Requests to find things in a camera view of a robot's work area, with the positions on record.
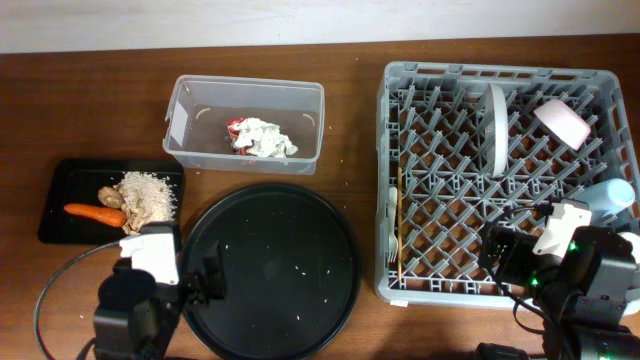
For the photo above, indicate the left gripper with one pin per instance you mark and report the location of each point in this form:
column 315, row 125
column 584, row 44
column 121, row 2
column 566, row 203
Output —
column 200, row 294

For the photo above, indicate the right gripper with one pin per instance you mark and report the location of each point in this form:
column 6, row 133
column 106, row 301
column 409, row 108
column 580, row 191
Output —
column 520, row 248

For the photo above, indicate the light blue cup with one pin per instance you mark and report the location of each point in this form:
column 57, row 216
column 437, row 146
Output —
column 607, row 198

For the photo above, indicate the orange carrot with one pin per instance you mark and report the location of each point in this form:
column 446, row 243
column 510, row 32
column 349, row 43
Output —
column 108, row 216

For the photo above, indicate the white cup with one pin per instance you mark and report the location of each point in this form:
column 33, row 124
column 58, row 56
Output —
column 634, row 240

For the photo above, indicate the brown mushroom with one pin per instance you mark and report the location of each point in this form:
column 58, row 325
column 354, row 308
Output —
column 110, row 197

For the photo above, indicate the white plastic fork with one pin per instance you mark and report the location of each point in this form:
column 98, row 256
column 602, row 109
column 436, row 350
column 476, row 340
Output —
column 391, row 214

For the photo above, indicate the red snack wrapper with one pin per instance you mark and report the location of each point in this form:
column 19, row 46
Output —
column 242, row 132

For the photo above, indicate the wooden chopstick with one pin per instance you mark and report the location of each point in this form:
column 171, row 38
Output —
column 399, row 224

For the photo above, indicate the pink saucer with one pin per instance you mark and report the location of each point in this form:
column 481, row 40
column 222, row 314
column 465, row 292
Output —
column 564, row 122

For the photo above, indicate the grey plate with food scraps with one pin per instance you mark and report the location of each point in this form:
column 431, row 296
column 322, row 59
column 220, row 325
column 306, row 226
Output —
column 496, row 130

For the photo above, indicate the white tissue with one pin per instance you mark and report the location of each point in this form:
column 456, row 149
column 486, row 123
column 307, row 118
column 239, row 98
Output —
column 263, row 130

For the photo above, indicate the white napkin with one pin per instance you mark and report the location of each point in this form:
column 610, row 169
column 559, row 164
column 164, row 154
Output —
column 279, row 146

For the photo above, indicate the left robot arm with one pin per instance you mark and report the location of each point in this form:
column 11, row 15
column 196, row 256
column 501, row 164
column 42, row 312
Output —
column 140, row 304

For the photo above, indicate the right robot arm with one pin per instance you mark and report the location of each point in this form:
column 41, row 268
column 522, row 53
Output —
column 575, row 276

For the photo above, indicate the grey dishwasher rack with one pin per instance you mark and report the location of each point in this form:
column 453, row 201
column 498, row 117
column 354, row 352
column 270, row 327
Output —
column 431, row 120

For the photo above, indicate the black round tray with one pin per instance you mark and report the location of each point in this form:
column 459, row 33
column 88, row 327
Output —
column 291, row 267

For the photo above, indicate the pile of rice scraps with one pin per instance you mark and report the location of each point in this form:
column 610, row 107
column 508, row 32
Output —
column 147, row 198

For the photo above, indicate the clear plastic bin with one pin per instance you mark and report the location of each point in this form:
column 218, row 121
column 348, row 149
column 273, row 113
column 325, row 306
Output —
column 200, row 108

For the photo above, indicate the black rectangular tray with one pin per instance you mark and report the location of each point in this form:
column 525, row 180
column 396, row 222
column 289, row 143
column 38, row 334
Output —
column 78, row 181

